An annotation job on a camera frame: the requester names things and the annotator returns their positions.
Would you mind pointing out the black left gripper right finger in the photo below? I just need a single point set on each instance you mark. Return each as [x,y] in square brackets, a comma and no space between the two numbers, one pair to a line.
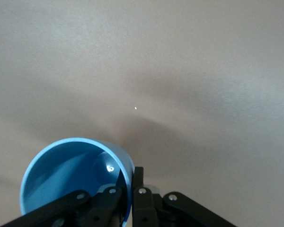
[142,203]

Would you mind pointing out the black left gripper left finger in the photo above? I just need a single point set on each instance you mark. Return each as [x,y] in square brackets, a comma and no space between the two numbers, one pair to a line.
[101,208]

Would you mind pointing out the light blue plastic cup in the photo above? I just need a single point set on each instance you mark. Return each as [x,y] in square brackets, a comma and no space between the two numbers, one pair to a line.
[61,170]

